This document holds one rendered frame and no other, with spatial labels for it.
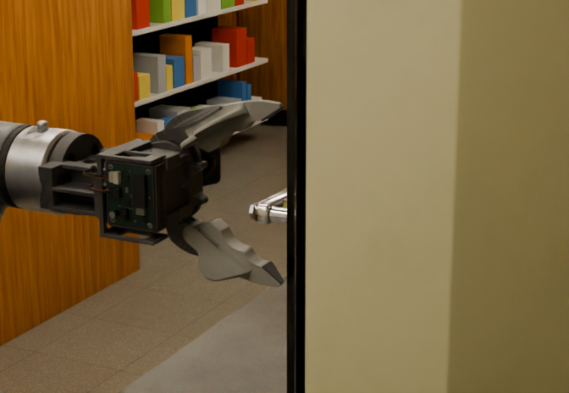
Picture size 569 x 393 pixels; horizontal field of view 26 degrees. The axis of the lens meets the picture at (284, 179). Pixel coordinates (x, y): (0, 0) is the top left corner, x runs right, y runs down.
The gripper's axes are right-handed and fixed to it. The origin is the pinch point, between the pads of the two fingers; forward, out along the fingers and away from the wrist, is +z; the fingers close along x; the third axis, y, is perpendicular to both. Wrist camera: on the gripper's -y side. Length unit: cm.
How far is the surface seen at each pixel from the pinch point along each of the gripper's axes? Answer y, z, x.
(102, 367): -188, -152, -120
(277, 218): 6.1, 2.0, 0.0
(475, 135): 9.8, 18.5, 9.0
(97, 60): -244, -189, -41
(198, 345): -22.6, -22.1, -25.9
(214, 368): -17.8, -17.4, -25.9
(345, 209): 10.9, 9.7, 3.0
